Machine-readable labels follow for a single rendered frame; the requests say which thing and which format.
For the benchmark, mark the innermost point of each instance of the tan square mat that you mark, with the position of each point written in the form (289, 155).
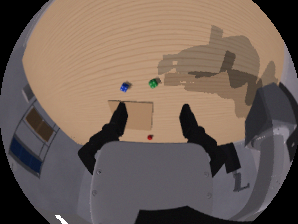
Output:
(139, 114)

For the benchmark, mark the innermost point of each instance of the green die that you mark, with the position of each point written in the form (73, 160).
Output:
(153, 83)

